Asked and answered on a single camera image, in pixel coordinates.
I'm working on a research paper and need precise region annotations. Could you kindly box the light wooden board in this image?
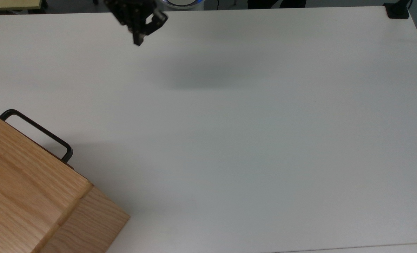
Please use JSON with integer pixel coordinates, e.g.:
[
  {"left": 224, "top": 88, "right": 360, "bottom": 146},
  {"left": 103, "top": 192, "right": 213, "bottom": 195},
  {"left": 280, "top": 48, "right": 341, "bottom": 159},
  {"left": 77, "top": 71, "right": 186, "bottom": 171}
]
[{"left": 0, "top": 0, "right": 48, "bottom": 11}]

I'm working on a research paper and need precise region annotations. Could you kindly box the black drawer handle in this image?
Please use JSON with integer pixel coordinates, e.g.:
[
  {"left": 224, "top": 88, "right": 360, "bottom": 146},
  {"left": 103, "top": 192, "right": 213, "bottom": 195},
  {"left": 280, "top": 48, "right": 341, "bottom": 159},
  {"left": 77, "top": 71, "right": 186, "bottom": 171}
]
[{"left": 0, "top": 109, "right": 74, "bottom": 163}]

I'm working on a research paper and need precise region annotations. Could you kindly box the dark floor object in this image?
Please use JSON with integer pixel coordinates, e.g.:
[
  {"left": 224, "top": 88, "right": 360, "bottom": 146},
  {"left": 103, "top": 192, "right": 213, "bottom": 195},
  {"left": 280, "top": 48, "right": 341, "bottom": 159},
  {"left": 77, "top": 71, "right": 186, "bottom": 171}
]
[{"left": 246, "top": 0, "right": 307, "bottom": 9}]

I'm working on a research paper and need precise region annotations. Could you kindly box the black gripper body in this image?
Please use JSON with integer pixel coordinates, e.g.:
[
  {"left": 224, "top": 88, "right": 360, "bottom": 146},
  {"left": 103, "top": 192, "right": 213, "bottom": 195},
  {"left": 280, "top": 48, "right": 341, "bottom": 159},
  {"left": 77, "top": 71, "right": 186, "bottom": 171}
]
[{"left": 104, "top": 0, "right": 157, "bottom": 28}]

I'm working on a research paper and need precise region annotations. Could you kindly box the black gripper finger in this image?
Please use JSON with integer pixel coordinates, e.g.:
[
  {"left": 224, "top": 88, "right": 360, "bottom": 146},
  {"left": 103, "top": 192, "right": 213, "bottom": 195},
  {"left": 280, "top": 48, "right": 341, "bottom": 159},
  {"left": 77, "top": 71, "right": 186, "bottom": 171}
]
[
  {"left": 145, "top": 10, "right": 169, "bottom": 36},
  {"left": 127, "top": 22, "right": 148, "bottom": 47}
]

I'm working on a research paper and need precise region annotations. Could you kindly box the wooden cabinet box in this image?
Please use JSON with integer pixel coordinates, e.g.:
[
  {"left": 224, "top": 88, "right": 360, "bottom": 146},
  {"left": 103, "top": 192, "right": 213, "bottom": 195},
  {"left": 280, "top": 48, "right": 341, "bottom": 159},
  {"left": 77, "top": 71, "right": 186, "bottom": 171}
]
[{"left": 0, "top": 108, "right": 131, "bottom": 253}]

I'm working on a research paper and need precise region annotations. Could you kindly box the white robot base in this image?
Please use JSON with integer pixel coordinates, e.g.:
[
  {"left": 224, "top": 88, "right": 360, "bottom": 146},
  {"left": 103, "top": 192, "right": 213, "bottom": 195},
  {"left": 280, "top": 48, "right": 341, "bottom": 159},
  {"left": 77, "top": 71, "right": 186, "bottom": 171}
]
[{"left": 160, "top": 0, "right": 206, "bottom": 10}]

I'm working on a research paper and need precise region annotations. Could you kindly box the wooden drawer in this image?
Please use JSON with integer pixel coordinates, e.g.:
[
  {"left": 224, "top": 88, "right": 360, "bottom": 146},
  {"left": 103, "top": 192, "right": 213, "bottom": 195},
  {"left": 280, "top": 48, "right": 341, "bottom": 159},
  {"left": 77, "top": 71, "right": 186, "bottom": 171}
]
[{"left": 0, "top": 118, "right": 75, "bottom": 170}]

